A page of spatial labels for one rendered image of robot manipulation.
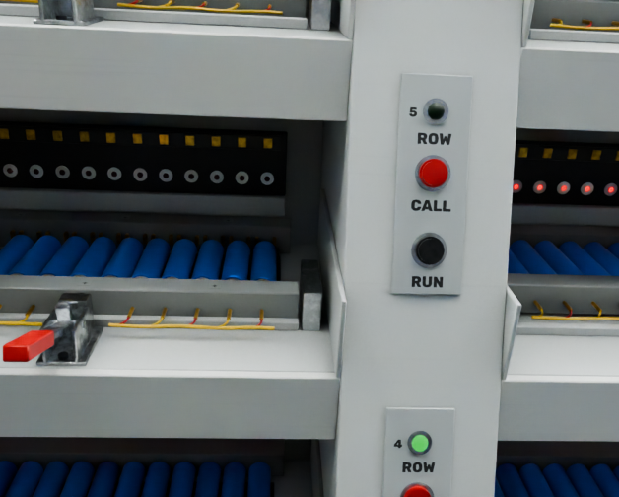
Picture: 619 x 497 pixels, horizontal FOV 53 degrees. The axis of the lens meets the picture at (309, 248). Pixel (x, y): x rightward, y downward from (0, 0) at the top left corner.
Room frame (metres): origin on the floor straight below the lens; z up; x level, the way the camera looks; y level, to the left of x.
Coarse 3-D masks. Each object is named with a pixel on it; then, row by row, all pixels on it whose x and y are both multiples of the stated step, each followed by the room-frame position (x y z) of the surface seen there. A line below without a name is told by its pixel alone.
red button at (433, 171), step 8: (432, 160) 0.35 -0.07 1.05; (440, 160) 0.35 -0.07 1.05; (424, 168) 0.35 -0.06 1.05; (432, 168) 0.35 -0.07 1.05; (440, 168) 0.35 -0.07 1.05; (424, 176) 0.35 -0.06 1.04; (432, 176) 0.35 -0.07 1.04; (440, 176) 0.35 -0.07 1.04; (432, 184) 0.35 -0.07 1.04; (440, 184) 0.35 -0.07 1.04
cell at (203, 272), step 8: (208, 240) 0.48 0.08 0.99; (200, 248) 0.47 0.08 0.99; (208, 248) 0.46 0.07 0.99; (216, 248) 0.47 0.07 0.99; (200, 256) 0.45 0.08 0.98; (208, 256) 0.45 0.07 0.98; (216, 256) 0.46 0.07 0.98; (200, 264) 0.44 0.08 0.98; (208, 264) 0.44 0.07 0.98; (216, 264) 0.45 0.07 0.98; (200, 272) 0.43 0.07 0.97; (208, 272) 0.43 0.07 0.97; (216, 272) 0.44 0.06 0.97
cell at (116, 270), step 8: (128, 240) 0.47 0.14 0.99; (136, 240) 0.48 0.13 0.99; (120, 248) 0.46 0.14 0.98; (128, 248) 0.46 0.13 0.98; (136, 248) 0.46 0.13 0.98; (112, 256) 0.45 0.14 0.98; (120, 256) 0.44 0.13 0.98; (128, 256) 0.45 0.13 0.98; (136, 256) 0.46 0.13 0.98; (112, 264) 0.43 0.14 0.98; (120, 264) 0.43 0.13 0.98; (128, 264) 0.44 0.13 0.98; (136, 264) 0.46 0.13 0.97; (104, 272) 0.42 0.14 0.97; (112, 272) 0.42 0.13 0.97; (120, 272) 0.42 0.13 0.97; (128, 272) 0.43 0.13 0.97
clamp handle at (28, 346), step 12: (60, 312) 0.35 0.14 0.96; (60, 324) 0.35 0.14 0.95; (72, 324) 0.35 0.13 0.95; (24, 336) 0.30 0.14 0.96; (36, 336) 0.31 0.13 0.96; (48, 336) 0.31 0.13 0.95; (12, 348) 0.29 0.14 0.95; (24, 348) 0.29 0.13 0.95; (36, 348) 0.30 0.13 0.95; (12, 360) 0.29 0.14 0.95; (24, 360) 0.29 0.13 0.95
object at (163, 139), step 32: (0, 128) 0.49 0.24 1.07; (32, 128) 0.49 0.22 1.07; (64, 128) 0.49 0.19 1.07; (96, 128) 0.50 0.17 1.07; (128, 128) 0.50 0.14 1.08; (160, 128) 0.50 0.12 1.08; (192, 128) 0.50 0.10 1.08; (0, 160) 0.50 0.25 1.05; (32, 160) 0.50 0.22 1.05; (64, 160) 0.50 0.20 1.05; (96, 160) 0.51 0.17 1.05; (128, 160) 0.51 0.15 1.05; (160, 160) 0.51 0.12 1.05; (192, 160) 0.51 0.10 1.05; (224, 160) 0.51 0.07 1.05; (256, 160) 0.51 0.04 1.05; (192, 192) 0.52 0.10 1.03; (224, 192) 0.52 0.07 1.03; (256, 192) 0.52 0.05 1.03
